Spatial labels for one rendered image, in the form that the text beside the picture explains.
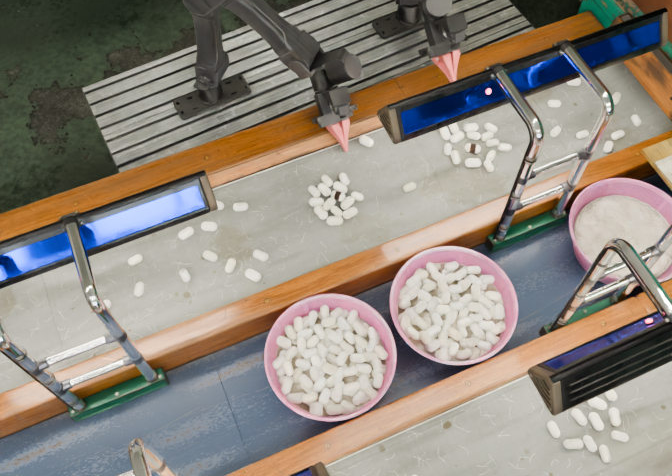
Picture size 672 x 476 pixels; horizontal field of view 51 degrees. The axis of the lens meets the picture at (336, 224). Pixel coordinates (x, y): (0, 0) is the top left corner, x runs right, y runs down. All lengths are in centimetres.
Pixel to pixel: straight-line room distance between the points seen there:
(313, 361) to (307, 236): 29
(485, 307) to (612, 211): 40
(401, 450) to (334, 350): 24
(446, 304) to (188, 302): 55
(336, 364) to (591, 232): 65
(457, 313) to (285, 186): 49
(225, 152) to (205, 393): 56
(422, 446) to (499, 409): 17
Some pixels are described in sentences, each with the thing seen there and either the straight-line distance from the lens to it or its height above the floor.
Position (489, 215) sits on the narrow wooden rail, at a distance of 163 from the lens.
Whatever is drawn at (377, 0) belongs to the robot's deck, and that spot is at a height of 67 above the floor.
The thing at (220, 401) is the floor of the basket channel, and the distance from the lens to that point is 155.
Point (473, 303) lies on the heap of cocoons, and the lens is 155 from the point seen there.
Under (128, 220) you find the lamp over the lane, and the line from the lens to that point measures 128.
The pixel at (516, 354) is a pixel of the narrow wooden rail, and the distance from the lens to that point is 150.
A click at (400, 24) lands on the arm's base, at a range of 209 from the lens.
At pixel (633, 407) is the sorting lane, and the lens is 156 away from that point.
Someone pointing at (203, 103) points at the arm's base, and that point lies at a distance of 192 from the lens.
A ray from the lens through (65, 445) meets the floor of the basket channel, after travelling 160.
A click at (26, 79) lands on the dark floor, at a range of 311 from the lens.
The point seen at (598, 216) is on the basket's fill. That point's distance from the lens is 173.
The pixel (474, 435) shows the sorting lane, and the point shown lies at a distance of 146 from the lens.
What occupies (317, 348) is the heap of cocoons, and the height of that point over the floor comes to 74.
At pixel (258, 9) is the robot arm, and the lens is 160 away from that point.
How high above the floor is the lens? 214
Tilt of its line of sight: 60 degrees down
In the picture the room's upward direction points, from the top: 1 degrees counter-clockwise
